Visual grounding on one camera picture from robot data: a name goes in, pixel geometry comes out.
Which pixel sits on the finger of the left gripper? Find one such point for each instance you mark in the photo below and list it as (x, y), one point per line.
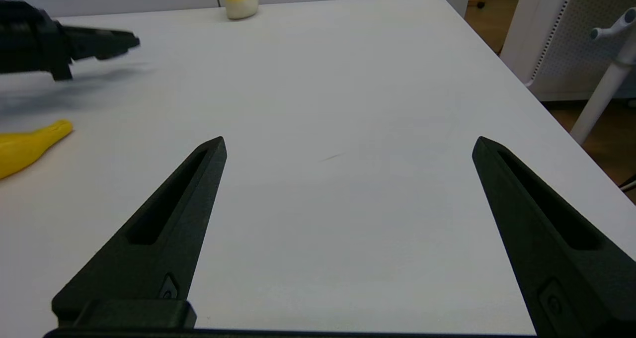
(107, 53)
(99, 36)

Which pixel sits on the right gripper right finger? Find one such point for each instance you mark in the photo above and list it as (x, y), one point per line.
(556, 243)

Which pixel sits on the white orange toy ball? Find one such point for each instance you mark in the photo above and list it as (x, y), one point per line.
(241, 2)

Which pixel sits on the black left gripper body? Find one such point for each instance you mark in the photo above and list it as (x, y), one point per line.
(30, 37)

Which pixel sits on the yellow banana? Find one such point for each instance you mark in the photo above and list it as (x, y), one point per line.
(25, 146)

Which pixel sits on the white side table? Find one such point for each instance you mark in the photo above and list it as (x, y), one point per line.
(603, 92)

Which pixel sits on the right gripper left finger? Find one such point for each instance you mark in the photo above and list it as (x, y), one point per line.
(164, 238)

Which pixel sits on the white perforated panel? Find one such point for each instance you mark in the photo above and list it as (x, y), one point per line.
(556, 40)

